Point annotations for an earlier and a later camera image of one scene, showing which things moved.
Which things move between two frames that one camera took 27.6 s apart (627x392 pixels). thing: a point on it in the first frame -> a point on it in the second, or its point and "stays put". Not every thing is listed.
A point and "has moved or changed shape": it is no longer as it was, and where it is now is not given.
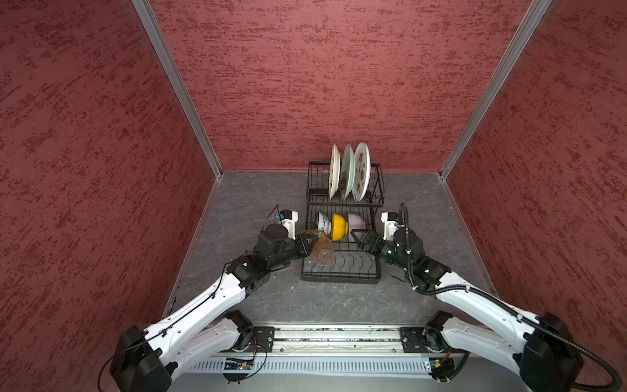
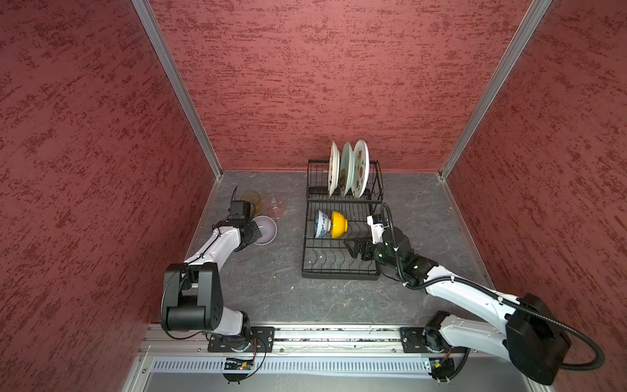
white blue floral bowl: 322,223 stays put
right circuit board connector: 442,368 stays put
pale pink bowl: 356,222 has moved or changed shape
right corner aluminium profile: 531,23 stays put
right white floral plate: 362,181 stays put
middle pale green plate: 348,171 stays put
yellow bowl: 340,227 stays put
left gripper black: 306,248 -> 255,233
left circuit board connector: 237,363 stays put
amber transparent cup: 323,251 -> 255,198
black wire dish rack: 342,199 stays put
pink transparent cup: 323,257 -> 274,204
